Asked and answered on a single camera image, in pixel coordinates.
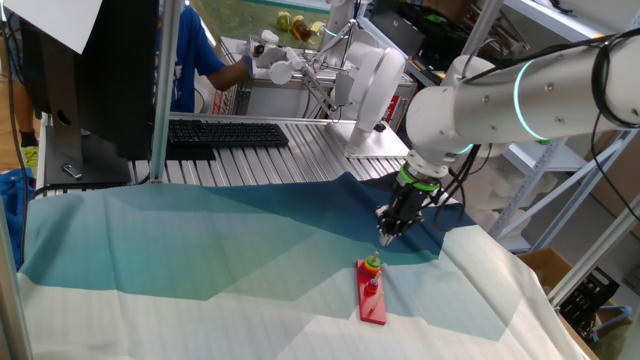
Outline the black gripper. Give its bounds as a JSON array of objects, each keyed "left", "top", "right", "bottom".
[{"left": 375, "top": 182, "right": 439, "bottom": 247}]

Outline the person bare forearm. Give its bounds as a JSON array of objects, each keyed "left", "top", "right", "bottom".
[{"left": 207, "top": 54, "right": 254, "bottom": 93}]

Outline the red Hanoi base with pegs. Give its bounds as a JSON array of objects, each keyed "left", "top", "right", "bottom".
[{"left": 355, "top": 251, "right": 389, "bottom": 326}]

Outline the open cardboard box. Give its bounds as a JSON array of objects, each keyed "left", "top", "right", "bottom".
[{"left": 517, "top": 247, "right": 640, "bottom": 360}]

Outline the blue green white tablecloth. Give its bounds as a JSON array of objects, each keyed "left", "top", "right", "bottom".
[{"left": 17, "top": 171, "right": 594, "bottom": 360}]

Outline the black keyboard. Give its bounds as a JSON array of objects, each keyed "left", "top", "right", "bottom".
[{"left": 167, "top": 118, "right": 290, "bottom": 149}]

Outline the white teleoperation device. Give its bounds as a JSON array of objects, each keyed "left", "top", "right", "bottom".
[{"left": 234, "top": 28, "right": 351, "bottom": 119}]

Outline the black flat case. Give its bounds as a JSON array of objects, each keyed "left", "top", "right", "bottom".
[{"left": 369, "top": 10, "right": 426, "bottom": 57}]

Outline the black plastic crate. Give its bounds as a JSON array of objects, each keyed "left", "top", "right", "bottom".
[{"left": 558, "top": 267, "right": 621, "bottom": 342}]

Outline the black plastic toolbox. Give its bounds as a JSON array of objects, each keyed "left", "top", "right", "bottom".
[{"left": 399, "top": 2, "right": 481, "bottom": 71}]

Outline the black mouse pad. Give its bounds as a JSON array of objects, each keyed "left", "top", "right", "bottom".
[{"left": 164, "top": 143, "right": 217, "bottom": 162}]

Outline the red white box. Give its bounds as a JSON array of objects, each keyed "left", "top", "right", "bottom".
[{"left": 212, "top": 89, "right": 236, "bottom": 116}]

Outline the amber bottle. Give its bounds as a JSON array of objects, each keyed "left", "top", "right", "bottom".
[{"left": 290, "top": 14, "right": 314, "bottom": 43}]

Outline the person in blue shirt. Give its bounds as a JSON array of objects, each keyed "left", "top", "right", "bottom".
[{"left": 154, "top": 3, "right": 226, "bottom": 114}]

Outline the white metal shelf rack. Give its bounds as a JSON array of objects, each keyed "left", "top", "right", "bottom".
[{"left": 487, "top": 0, "right": 640, "bottom": 254}]

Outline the black computer monitor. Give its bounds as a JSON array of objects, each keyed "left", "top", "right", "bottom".
[{"left": 19, "top": 0, "right": 160, "bottom": 190}]

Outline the standing person bare leg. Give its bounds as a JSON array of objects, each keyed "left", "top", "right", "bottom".
[{"left": 7, "top": 79, "right": 40, "bottom": 169}]

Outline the white paper sheet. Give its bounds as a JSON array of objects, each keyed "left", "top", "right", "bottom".
[{"left": 2, "top": 0, "right": 104, "bottom": 55}]

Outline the green flange adapter ring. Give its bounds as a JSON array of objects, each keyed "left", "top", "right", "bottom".
[{"left": 398, "top": 164, "right": 442, "bottom": 193}]

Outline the aluminium frame bar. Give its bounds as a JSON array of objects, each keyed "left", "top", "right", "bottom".
[
  {"left": 547, "top": 194, "right": 640, "bottom": 308},
  {"left": 459, "top": 0, "right": 506, "bottom": 57},
  {"left": 0, "top": 194, "right": 34, "bottom": 360},
  {"left": 148, "top": 0, "right": 182, "bottom": 184}
]

